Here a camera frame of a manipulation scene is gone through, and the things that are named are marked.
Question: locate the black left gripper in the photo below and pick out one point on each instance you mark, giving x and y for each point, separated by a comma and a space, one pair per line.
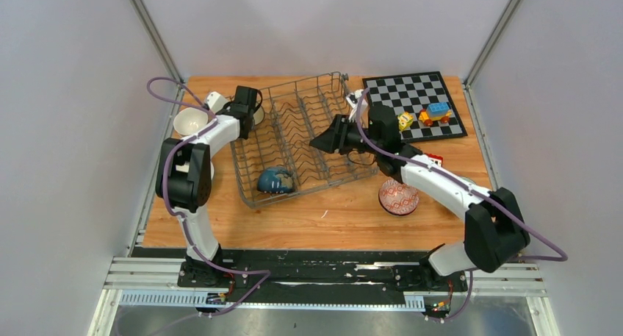
226, 107

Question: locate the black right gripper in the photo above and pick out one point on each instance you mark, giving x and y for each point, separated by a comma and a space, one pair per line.
335, 137

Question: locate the beige bowl with flower sprig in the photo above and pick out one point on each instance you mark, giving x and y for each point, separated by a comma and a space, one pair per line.
190, 121

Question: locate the blue white zigzag bowl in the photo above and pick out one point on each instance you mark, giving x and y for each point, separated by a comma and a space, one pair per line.
397, 198

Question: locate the mint green leaf bowl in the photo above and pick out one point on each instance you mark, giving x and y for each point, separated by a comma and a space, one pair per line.
468, 180

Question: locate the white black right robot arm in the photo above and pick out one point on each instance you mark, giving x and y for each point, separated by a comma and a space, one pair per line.
494, 230

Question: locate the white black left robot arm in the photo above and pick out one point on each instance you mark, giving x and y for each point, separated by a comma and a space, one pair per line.
185, 168

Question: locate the dark blue floral bowl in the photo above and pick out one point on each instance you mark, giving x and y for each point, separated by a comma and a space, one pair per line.
276, 180

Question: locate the yellow owl toy block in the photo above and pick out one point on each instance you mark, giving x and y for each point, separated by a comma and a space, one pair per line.
405, 120

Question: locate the black white chessboard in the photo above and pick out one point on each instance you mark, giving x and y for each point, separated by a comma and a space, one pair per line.
413, 93

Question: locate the red toy house block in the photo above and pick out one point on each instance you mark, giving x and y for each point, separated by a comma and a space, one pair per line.
438, 160

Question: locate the toy brick car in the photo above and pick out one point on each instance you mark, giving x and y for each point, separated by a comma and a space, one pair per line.
436, 112

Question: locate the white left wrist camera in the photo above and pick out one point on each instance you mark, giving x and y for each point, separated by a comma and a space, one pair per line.
215, 102

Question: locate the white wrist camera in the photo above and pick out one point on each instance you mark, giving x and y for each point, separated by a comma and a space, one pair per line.
357, 103
215, 102

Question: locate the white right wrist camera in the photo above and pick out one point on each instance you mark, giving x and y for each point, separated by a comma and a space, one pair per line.
357, 103

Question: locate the grey wire dish rack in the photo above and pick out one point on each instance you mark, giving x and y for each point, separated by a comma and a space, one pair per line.
294, 113

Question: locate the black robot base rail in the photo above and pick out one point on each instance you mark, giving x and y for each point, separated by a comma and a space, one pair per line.
319, 277

